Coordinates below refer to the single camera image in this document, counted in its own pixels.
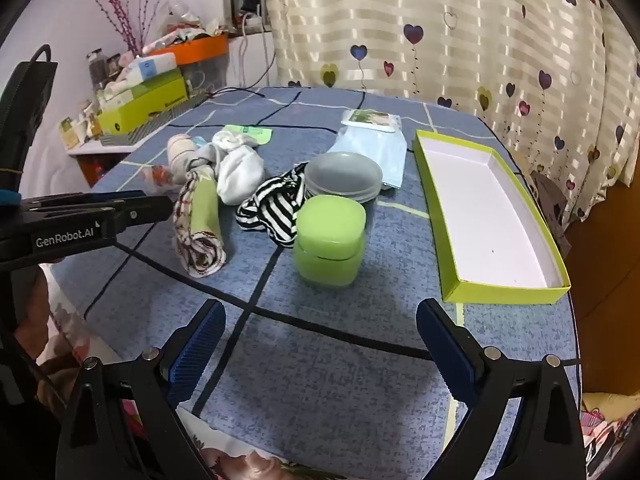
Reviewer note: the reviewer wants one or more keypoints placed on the white sock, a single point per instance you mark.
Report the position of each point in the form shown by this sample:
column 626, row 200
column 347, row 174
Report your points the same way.
column 240, row 175

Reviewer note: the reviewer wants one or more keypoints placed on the large green carton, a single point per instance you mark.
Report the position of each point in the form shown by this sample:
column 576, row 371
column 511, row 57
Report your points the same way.
column 145, row 110

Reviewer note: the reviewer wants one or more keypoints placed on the wet wipes pack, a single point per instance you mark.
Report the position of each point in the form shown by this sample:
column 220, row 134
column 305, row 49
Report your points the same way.
column 375, row 145

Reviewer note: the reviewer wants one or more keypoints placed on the cream heart print curtain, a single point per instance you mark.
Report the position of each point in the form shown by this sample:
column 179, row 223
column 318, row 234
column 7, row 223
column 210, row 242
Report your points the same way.
column 450, row 20

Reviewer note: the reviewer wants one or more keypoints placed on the pile of plastic bags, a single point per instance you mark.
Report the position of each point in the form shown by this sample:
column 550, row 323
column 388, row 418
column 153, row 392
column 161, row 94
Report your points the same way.
column 185, row 30

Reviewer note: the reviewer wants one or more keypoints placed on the green lidded jar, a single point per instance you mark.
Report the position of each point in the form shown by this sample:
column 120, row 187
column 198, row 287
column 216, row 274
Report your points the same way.
column 327, row 230

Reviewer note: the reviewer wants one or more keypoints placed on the green plastic packet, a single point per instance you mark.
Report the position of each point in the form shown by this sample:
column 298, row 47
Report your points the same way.
column 250, row 135

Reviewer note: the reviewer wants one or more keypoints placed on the green cardboard box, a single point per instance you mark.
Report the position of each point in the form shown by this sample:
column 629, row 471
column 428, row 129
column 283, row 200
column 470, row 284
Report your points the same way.
column 480, row 210

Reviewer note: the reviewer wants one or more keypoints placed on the white blue tissue box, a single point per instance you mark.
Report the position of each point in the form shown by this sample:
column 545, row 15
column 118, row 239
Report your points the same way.
column 150, row 67

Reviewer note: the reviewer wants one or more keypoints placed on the person's left hand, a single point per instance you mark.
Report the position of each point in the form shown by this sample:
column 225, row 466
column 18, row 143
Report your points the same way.
column 35, row 305

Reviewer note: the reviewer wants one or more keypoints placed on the black white striped cloth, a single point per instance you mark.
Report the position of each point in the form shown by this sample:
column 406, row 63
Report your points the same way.
column 270, row 210

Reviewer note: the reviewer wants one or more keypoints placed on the green floral cloth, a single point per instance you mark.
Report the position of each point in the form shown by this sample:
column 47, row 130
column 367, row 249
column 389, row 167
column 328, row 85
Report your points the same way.
column 202, row 220

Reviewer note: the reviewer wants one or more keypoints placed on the orange plastic tray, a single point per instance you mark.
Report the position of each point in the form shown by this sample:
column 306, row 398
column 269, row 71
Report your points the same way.
column 200, row 50

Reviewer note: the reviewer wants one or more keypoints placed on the round grey plastic container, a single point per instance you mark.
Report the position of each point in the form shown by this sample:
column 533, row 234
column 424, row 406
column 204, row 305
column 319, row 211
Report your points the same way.
column 342, row 175

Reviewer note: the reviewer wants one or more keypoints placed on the beige sock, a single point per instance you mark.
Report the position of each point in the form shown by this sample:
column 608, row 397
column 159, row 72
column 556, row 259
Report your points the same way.
column 180, row 152

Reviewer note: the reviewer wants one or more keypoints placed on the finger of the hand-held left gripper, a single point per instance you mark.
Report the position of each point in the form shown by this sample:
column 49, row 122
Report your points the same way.
column 145, row 208
column 90, row 199

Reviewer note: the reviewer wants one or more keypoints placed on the small green carton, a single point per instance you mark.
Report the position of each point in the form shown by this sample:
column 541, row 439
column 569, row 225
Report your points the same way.
column 160, row 84

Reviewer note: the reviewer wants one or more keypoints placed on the dark glass jar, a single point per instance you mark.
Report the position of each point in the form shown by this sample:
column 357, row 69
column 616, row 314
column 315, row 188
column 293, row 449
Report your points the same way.
column 96, row 67

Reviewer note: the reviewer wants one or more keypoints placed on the pink branch decoration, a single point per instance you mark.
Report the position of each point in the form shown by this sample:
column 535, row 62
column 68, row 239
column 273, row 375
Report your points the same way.
column 121, row 20

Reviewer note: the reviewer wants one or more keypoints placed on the clear red printed wrapper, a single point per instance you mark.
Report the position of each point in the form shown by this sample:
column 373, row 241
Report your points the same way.
column 156, row 176

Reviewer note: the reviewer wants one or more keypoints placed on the dark brown garment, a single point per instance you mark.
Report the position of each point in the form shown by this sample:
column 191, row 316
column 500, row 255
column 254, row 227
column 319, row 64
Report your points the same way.
column 550, row 200

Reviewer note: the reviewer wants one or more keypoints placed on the wooden wardrobe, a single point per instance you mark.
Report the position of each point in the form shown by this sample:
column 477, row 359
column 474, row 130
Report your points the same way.
column 600, row 310

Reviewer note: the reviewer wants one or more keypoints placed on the white side table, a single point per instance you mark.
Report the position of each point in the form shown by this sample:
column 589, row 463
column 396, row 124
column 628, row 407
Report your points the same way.
column 95, row 149

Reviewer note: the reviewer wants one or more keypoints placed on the clear storage box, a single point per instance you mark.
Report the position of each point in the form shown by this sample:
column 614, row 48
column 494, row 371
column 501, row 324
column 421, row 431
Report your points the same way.
column 210, row 77

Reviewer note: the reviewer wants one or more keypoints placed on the group of small bottles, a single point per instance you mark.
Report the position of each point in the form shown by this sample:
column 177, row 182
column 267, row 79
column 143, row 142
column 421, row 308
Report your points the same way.
column 75, row 127

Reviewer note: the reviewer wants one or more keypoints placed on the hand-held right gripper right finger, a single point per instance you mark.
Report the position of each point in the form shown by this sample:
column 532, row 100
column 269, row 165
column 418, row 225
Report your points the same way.
column 445, row 355

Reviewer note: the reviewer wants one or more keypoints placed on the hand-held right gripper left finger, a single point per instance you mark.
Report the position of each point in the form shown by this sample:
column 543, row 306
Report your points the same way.
column 200, row 345

